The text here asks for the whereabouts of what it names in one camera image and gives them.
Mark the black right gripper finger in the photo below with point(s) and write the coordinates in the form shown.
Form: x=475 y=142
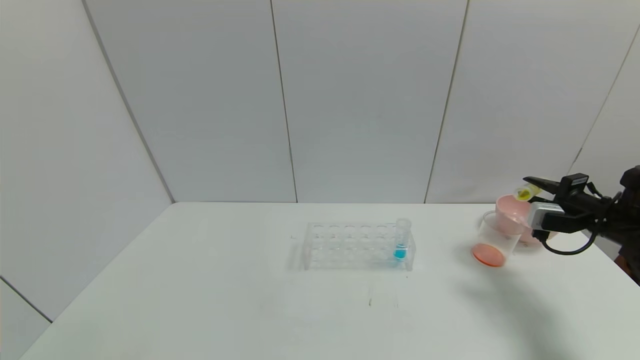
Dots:
x=542 y=199
x=545 y=183

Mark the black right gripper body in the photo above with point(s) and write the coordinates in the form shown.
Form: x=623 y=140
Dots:
x=573 y=187

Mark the test tube with yellow pigment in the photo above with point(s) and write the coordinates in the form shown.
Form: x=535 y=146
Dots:
x=526 y=192

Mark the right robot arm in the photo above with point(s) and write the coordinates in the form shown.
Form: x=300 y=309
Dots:
x=627 y=220

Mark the clear plastic beaker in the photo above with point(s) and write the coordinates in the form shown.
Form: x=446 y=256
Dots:
x=487 y=255

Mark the test tube with blue pigment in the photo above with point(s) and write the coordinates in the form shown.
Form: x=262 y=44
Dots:
x=400 y=252

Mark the clear plastic test tube rack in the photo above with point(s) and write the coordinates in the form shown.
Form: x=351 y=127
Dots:
x=350 y=245

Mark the pink bowl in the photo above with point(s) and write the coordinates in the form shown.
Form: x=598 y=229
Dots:
x=510 y=210

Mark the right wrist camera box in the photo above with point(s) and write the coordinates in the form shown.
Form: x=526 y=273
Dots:
x=542 y=214

